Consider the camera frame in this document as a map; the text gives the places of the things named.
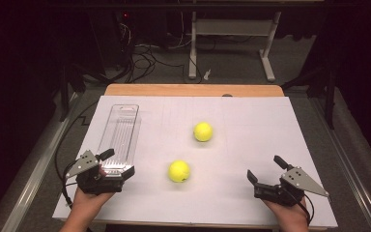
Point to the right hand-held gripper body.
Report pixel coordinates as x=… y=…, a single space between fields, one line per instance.
x=302 y=182

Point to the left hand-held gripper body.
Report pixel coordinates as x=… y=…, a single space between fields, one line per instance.
x=83 y=164

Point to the clear plastic container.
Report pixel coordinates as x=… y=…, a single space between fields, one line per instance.
x=122 y=135

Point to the yellow tennis ball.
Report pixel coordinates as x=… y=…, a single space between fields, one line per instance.
x=179 y=171
x=203 y=131

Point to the person's right hand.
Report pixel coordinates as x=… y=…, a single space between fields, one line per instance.
x=291 y=216

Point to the person's left hand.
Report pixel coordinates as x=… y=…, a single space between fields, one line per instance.
x=88 y=201

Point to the white board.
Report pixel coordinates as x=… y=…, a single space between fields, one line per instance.
x=238 y=145

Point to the black metal stand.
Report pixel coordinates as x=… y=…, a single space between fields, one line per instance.
x=65 y=96
x=329 y=103

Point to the wooden table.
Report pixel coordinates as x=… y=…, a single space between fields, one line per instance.
x=174 y=90

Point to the small white floor object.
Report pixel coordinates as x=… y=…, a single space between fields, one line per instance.
x=207 y=74

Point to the dark computer tower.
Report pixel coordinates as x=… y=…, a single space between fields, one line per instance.
x=109 y=38

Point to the aluminium floor rail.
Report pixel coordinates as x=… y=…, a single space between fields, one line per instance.
x=351 y=180
x=35 y=174

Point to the white metal stand frame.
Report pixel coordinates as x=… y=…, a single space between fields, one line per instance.
x=232 y=27

